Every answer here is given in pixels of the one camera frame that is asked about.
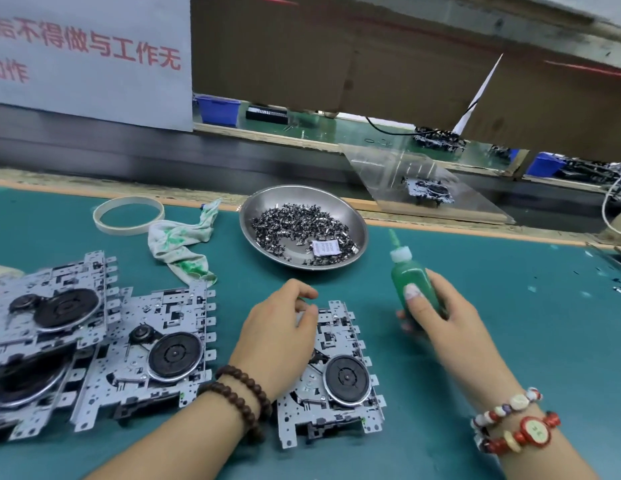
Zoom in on person's right hand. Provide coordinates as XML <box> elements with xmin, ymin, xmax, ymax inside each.
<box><xmin>395</xmin><ymin>269</ymin><xmax>523</xmax><ymax>417</ymax></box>

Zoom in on person's left hand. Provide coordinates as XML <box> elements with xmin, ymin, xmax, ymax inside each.
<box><xmin>227</xmin><ymin>277</ymin><xmax>323</xmax><ymax>405</ymax></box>

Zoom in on green glue squeeze bottle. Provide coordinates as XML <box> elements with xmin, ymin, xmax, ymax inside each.
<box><xmin>387</xmin><ymin>229</ymin><xmax>445</xmax><ymax>319</ymax></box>

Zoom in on pile of small metal parts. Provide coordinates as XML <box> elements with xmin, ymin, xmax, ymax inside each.
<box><xmin>249</xmin><ymin>201</ymin><xmax>361</xmax><ymax>267</ymax></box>

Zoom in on white green-stained cloth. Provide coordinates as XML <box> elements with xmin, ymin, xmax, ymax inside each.
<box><xmin>146</xmin><ymin>199</ymin><xmax>222</xmax><ymax>289</ymax></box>

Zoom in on round metal bowl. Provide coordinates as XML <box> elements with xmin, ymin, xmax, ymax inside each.
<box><xmin>237</xmin><ymin>183</ymin><xmax>371</xmax><ymax>273</ymax></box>

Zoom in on finished mechanisms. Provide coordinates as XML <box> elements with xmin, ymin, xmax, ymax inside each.
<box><xmin>409</xmin><ymin>123</ymin><xmax>468</xmax><ymax>155</ymax></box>

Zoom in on black conveyor belt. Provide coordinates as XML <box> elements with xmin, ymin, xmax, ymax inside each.
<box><xmin>0</xmin><ymin>101</ymin><xmax>621</xmax><ymax>237</ymax></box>

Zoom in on person's left forearm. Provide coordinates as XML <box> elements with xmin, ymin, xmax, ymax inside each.
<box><xmin>83</xmin><ymin>387</ymin><xmax>258</xmax><ymax>480</ymax></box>

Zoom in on person's right forearm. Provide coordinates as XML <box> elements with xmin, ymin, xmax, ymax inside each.
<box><xmin>489</xmin><ymin>433</ymin><xmax>602</xmax><ymax>480</ymax></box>

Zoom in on clear plastic sheet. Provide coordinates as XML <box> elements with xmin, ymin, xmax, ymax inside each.
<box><xmin>341</xmin><ymin>143</ymin><xmax>516</xmax><ymax>227</ymax></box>

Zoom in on blue plastic bin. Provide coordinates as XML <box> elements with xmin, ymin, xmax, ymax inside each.
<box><xmin>194</xmin><ymin>93</ymin><xmax>244</xmax><ymax>129</ymax></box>
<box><xmin>525</xmin><ymin>151</ymin><xmax>571</xmax><ymax>180</ymax></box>

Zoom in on black flat box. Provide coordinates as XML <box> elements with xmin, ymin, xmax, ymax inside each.
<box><xmin>244</xmin><ymin>103</ymin><xmax>290</xmax><ymax>125</ymax></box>

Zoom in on brown cardboard panel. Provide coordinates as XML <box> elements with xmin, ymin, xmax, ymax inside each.
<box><xmin>190</xmin><ymin>0</ymin><xmax>621</xmax><ymax>165</ymax></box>

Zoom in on white paper sign red text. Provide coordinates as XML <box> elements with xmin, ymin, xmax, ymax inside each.
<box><xmin>0</xmin><ymin>0</ymin><xmax>196</xmax><ymax>134</ymax></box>

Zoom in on brown bead bracelet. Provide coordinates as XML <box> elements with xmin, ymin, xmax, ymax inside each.
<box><xmin>196</xmin><ymin>363</ymin><xmax>276</xmax><ymax>444</ymax></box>

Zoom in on red white bead bracelet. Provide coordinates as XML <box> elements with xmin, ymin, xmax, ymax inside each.
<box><xmin>469</xmin><ymin>385</ymin><xmax>563</xmax><ymax>457</ymax></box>

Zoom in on white cable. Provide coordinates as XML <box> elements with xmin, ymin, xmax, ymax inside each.
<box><xmin>599</xmin><ymin>173</ymin><xmax>621</xmax><ymax>242</ymax></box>

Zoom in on white tape ring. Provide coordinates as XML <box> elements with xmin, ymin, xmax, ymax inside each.
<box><xmin>91</xmin><ymin>195</ymin><xmax>166</xmax><ymax>238</ymax></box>

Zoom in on red cord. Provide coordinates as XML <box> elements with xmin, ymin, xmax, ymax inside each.
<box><xmin>240</xmin><ymin>0</ymin><xmax>621</xmax><ymax>82</ymax></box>

